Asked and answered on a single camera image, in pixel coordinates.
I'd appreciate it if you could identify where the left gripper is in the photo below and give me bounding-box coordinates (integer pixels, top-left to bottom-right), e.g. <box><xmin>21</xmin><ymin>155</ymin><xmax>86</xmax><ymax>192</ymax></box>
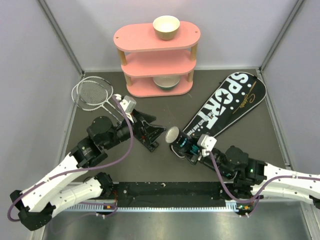
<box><xmin>104</xmin><ymin>109</ymin><xmax>168</xmax><ymax>150</ymax></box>

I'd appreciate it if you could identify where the purple cable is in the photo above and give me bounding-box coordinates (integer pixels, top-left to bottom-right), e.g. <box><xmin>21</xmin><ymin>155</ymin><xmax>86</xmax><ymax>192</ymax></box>
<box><xmin>209</xmin><ymin>151</ymin><xmax>320</xmax><ymax>202</ymax></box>
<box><xmin>7</xmin><ymin>94</ymin><xmax>134</xmax><ymax>222</ymax></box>

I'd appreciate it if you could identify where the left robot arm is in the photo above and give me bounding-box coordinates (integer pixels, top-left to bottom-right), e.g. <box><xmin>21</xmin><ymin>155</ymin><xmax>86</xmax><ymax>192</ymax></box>
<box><xmin>10</xmin><ymin>110</ymin><xmax>166</xmax><ymax>231</ymax></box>

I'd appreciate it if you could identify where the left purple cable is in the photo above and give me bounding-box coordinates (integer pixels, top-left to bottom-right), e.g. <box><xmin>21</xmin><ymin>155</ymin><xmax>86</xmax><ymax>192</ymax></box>
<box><xmin>7</xmin><ymin>94</ymin><xmax>134</xmax><ymax>222</ymax></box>

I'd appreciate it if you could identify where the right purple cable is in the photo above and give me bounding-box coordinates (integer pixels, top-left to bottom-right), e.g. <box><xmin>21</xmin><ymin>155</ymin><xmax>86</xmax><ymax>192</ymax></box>
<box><xmin>209</xmin><ymin>151</ymin><xmax>320</xmax><ymax>202</ymax></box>

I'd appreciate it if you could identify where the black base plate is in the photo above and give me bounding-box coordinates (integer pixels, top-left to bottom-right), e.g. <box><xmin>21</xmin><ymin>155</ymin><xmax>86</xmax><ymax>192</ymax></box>
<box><xmin>84</xmin><ymin>181</ymin><xmax>253</xmax><ymax>208</ymax></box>

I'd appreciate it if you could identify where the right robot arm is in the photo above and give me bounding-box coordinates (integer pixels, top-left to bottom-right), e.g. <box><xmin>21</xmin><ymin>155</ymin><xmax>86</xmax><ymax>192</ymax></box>
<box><xmin>184</xmin><ymin>144</ymin><xmax>320</xmax><ymax>209</ymax></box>

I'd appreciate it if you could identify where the cream bowl on top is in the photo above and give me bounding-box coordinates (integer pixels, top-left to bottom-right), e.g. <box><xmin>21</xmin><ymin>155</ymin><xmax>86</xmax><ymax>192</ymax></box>
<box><xmin>152</xmin><ymin>15</ymin><xmax>180</xmax><ymax>41</ymax></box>

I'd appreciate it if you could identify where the black shuttlecock tube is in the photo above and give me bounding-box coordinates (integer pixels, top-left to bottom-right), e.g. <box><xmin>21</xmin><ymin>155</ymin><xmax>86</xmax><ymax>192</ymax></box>
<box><xmin>169</xmin><ymin>129</ymin><xmax>199</xmax><ymax>159</ymax></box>

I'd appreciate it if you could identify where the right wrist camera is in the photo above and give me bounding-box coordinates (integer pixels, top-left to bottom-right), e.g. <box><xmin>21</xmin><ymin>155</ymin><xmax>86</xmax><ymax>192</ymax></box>
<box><xmin>197</xmin><ymin>134</ymin><xmax>217</xmax><ymax>157</ymax></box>

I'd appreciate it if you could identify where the clear tube lid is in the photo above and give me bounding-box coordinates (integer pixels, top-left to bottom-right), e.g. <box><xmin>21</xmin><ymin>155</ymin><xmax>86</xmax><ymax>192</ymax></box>
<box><xmin>165</xmin><ymin>126</ymin><xmax>180</xmax><ymax>144</ymax></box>

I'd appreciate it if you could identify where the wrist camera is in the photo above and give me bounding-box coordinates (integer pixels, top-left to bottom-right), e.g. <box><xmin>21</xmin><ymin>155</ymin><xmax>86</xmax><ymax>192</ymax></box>
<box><xmin>114</xmin><ymin>94</ymin><xmax>137</xmax><ymax>122</ymax></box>
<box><xmin>197</xmin><ymin>134</ymin><xmax>217</xmax><ymax>157</ymax></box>

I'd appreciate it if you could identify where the black racket bag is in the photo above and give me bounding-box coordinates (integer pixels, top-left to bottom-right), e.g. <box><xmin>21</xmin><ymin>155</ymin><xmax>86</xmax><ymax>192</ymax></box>
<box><xmin>182</xmin><ymin>71</ymin><xmax>267</xmax><ymax>138</ymax></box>

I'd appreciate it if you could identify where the pink three-tier shelf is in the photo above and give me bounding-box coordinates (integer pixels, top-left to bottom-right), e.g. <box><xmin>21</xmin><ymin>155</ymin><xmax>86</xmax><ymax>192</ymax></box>
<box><xmin>113</xmin><ymin>21</ymin><xmax>201</xmax><ymax>98</ymax></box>

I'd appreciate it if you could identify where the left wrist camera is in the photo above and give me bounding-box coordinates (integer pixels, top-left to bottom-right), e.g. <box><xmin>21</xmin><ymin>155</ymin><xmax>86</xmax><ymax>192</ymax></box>
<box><xmin>114</xmin><ymin>94</ymin><xmax>137</xmax><ymax>122</ymax></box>

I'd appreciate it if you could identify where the badminton racket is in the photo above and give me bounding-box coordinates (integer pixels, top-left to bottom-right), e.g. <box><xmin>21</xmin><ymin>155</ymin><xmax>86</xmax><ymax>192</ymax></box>
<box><xmin>72</xmin><ymin>76</ymin><xmax>123</xmax><ymax>123</ymax></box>
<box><xmin>71</xmin><ymin>80</ymin><xmax>160</xmax><ymax>153</ymax></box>

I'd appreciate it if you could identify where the green bowl on bottom shelf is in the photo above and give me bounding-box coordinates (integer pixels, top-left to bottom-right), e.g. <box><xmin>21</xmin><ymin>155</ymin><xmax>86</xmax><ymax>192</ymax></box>
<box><xmin>153</xmin><ymin>75</ymin><xmax>181</xmax><ymax>91</ymax></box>

